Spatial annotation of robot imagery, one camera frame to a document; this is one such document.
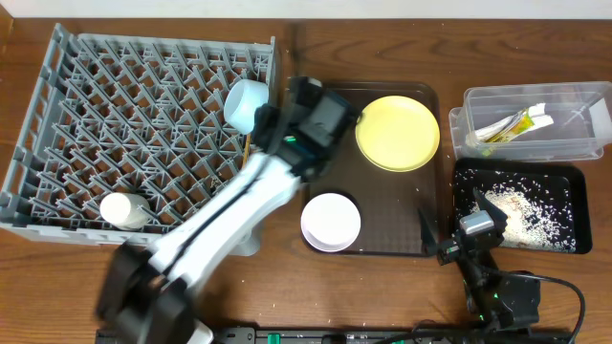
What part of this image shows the clear plastic bin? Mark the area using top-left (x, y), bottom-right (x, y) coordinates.
top-left (448, 81), bottom-right (611, 161)

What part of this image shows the white bowl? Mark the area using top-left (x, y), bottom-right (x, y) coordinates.
top-left (300, 193), bottom-right (361, 252)

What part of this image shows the black waste tray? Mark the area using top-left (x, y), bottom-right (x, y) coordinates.
top-left (452, 159), bottom-right (593, 254)

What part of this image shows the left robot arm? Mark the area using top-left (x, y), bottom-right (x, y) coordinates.
top-left (95, 76), bottom-right (361, 343)

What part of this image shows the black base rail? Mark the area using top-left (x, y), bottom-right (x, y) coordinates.
top-left (95, 324), bottom-right (575, 344)

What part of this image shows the grey plastic dishwasher rack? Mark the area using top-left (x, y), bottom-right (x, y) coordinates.
top-left (1, 26), bottom-right (277, 246)

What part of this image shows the wooden chopstick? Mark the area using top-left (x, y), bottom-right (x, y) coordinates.
top-left (241, 134), bottom-right (251, 169)

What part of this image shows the light blue bowl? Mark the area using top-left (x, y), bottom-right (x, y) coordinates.
top-left (224, 79), bottom-right (269, 135)

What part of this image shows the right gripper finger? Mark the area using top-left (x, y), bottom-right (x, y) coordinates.
top-left (472, 187), bottom-right (508, 225)
top-left (418, 206), bottom-right (438, 256)

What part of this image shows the yellow plate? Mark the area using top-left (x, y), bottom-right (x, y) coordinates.
top-left (355, 96), bottom-right (440, 172)

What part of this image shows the green snack wrapper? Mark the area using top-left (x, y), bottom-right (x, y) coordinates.
top-left (481, 108), bottom-right (535, 143)

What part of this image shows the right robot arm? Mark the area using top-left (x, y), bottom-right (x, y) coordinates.
top-left (429, 188), bottom-right (540, 331)

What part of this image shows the food scraps rice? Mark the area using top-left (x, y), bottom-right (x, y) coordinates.
top-left (453, 168), bottom-right (577, 252)

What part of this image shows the white cup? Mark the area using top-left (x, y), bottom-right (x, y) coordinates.
top-left (99, 192), bottom-right (150, 231)

